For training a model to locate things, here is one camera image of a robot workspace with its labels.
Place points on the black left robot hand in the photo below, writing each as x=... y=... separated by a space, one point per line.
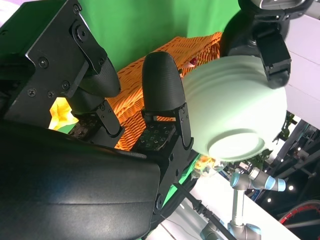
x=275 y=57

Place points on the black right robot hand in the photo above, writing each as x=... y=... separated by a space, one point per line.
x=62 y=187

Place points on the pale green round bowl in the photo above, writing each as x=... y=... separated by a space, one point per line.
x=232 y=105

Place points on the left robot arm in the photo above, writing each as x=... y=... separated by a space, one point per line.
x=275 y=6

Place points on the orange wicker basket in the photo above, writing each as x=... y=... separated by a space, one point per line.
x=132 y=82

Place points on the green plant foliage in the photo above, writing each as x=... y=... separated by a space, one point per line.
x=285 y=130

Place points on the yellow orange flower bunch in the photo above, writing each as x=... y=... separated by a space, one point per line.
x=206 y=165

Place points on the green tablecloth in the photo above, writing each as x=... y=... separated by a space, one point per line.
x=150 y=22

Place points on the black stand pole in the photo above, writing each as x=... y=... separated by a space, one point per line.
x=200 y=207

